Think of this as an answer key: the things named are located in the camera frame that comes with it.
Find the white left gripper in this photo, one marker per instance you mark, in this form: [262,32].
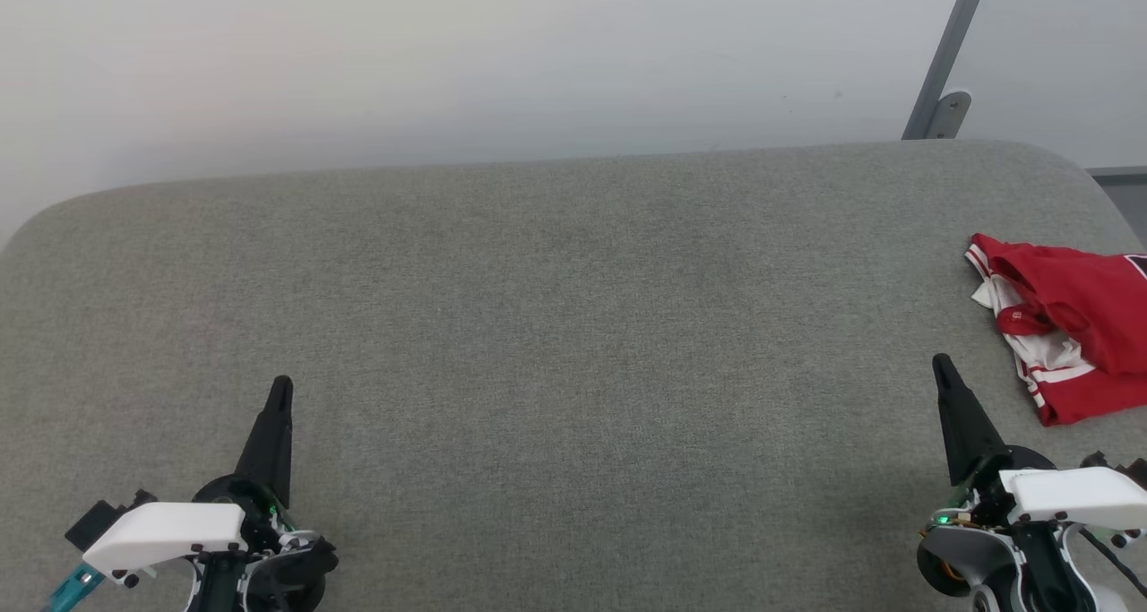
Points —
[170,531]

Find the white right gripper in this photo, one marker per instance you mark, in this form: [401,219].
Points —
[1075,495]

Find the red and white jersey shirt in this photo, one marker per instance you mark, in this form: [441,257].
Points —
[1093,298]

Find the grey metal pole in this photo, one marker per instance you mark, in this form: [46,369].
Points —
[950,47]

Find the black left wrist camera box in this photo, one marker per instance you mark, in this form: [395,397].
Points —
[94,521]

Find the teal left camera connector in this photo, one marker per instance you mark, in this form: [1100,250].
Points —
[76,585]

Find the grey metal wall bracket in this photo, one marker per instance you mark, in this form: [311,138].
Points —
[950,115]

